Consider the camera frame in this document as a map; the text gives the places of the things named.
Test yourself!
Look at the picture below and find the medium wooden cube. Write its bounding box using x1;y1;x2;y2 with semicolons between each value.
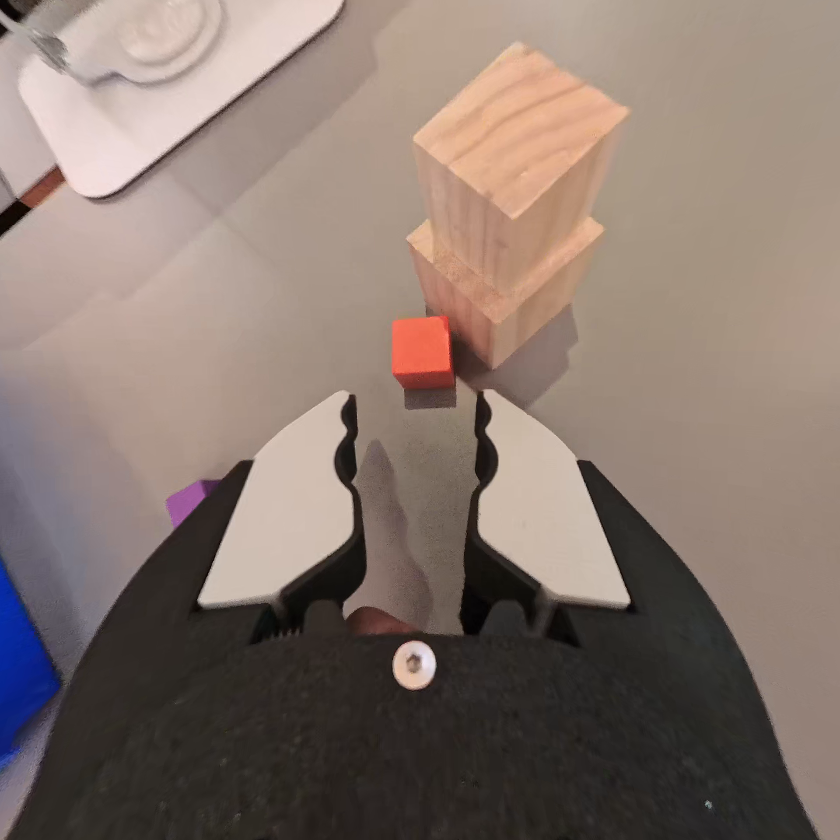
413;41;631;292

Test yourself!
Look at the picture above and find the red wooden cube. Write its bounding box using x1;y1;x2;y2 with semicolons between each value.
392;315;456;391

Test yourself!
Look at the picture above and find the blue plastic bin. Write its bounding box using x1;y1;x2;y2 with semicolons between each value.
0;558;63;773

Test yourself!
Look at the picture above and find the purple wooden cube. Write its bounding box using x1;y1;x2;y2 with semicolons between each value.
166;478;224;529

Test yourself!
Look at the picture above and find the large wooden cube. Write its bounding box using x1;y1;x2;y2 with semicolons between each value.
407;217;606;371

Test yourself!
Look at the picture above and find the white folding stand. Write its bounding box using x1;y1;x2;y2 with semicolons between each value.
16;0;346;200

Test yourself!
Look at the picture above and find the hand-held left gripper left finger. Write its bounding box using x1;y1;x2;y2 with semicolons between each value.
197;390;367;615

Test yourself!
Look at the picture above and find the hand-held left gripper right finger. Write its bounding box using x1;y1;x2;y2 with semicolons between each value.
464;390;632;615

